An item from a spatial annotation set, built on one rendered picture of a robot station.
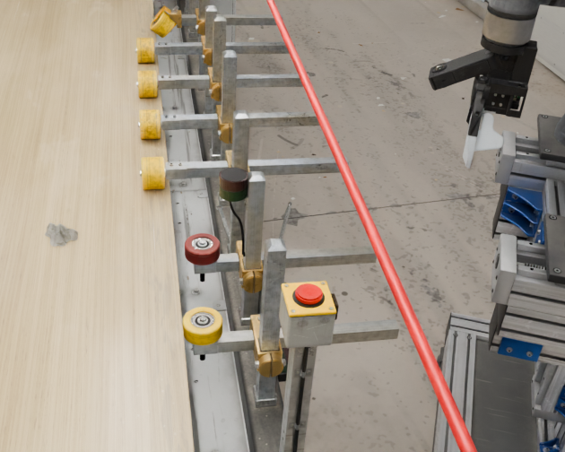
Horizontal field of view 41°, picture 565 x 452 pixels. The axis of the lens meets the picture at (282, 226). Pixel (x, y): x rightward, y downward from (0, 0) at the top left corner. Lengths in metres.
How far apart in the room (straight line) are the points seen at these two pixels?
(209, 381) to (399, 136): 2.57
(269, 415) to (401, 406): 1.06
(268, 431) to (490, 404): 1.00
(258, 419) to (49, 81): 1.32
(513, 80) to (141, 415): 0.84
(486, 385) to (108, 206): 1.30
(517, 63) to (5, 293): 1.07
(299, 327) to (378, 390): 1.58
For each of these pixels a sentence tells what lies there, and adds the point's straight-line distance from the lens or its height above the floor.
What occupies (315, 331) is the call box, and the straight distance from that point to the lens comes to 1.12.
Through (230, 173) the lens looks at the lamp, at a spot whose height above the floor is 1.11.
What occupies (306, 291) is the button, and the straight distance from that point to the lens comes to 1.11.
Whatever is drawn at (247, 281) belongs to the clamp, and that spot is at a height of 0.86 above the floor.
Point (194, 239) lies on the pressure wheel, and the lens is 1.73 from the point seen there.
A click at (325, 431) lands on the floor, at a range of 2.52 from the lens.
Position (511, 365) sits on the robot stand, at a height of 0.21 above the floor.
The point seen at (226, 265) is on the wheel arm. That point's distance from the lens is 1.75.
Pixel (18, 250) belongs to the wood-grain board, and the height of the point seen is 0.90.
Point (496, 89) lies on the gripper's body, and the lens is 1.27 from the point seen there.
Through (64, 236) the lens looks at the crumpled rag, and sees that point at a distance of 1.77.
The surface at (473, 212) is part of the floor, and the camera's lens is 3.61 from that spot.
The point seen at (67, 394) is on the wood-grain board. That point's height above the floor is 0.90.
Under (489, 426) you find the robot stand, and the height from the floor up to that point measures 0.21.
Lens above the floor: 1.95
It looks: 36 degrees down
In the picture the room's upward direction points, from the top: 4 degrees clockwise
